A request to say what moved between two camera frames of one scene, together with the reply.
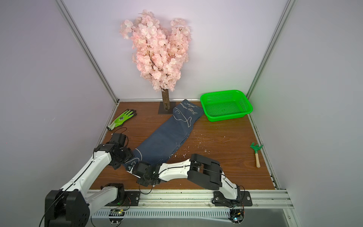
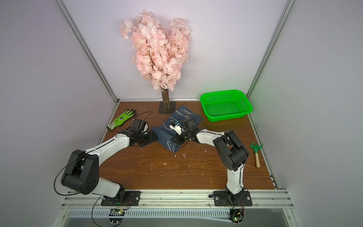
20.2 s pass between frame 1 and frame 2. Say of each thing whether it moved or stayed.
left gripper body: moved
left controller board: stayed
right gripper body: moved
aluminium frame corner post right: stayed
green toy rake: stayed
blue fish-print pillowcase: moved
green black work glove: stayed
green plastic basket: stayed
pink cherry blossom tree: stayed
